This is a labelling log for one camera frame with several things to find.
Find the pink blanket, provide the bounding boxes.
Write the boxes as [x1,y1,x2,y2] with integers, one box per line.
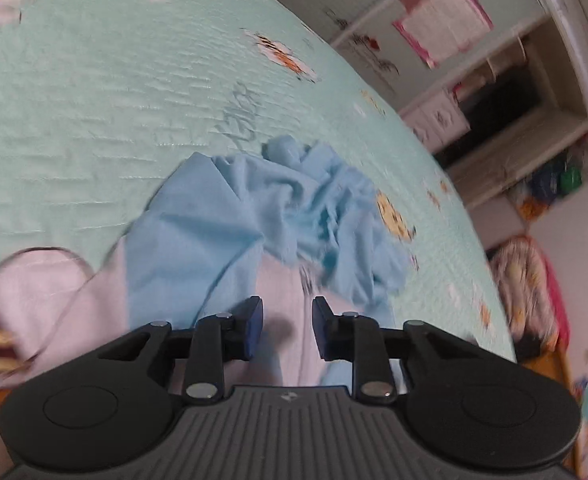
[539,245,572,346]

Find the white sliding door wardrobe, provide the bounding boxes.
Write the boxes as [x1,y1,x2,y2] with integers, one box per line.
[224,0,588,211]

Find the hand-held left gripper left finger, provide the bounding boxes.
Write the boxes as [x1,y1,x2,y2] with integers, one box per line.
[98,296,265,406]

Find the folded floral quilt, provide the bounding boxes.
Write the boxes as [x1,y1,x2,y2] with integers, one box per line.
[489,237,560,356]

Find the green and blue bags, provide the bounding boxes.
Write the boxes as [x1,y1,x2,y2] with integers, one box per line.
[509,150,588,222]

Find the blue and white hoodie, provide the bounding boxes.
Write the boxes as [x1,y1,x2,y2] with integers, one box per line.
[0,135,417,480]

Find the pink bordered poster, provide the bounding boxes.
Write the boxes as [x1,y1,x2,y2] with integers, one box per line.
[393,0,495,70]

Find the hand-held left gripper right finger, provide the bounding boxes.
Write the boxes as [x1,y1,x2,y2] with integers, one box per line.
[312,296,480,406]

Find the white drawer cabinet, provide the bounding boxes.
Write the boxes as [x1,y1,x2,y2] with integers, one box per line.
[401,90,472,153]

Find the yellow wooden cabinet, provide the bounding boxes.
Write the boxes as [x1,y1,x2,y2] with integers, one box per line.
[519,350,588,480]

